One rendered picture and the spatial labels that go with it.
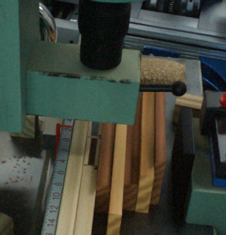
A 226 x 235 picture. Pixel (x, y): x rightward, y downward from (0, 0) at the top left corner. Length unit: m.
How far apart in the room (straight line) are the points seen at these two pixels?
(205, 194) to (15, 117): 0.25
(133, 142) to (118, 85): 0.12
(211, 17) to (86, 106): 0.86
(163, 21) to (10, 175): 0.69
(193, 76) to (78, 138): 0.29
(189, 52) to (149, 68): 0.49
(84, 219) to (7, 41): 0.23
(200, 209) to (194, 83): 0.30
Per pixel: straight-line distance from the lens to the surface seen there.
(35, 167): 0.98
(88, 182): 0.77
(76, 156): 0.78
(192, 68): 1.05
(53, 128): 0.97
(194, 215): 0.78
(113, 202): 0.72
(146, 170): 0.75
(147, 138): 0.80
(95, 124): 0.80
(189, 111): 0.80
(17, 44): 0.66
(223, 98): 0.79
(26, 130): 1.02
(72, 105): 0.74
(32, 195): 0.94
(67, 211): 0.72
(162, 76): 1.00
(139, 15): 1.52
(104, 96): 0.73
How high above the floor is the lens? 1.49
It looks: 39 degrees down
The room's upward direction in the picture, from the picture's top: 4 degrees clockwise
